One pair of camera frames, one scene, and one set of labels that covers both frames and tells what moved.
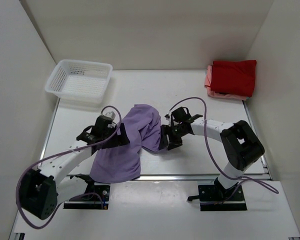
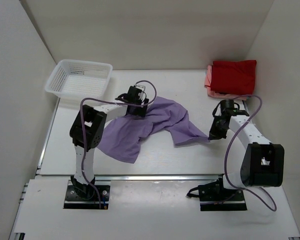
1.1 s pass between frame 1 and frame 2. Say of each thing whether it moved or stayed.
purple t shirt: moved
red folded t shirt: stayed
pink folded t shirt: stayed
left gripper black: moved
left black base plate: stayed
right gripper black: moved
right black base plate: stayed
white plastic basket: stayed
